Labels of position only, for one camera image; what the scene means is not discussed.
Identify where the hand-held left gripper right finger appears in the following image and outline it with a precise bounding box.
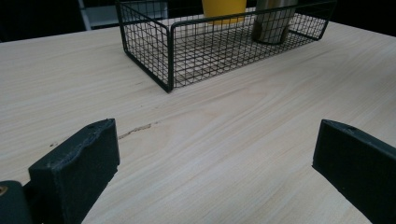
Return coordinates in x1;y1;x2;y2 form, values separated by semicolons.
312;119;396;224

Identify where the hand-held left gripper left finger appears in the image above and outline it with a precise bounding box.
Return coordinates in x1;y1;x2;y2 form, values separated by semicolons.
27;118;121;224

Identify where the silver steel cup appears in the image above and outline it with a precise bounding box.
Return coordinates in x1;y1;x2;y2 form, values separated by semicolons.
250;0;299;46

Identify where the black wire mesh basket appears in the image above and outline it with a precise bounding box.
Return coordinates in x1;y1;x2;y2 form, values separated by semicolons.
115;0;338;94

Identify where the yellow cup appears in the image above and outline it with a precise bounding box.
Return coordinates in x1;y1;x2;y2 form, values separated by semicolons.
201;0;248;26

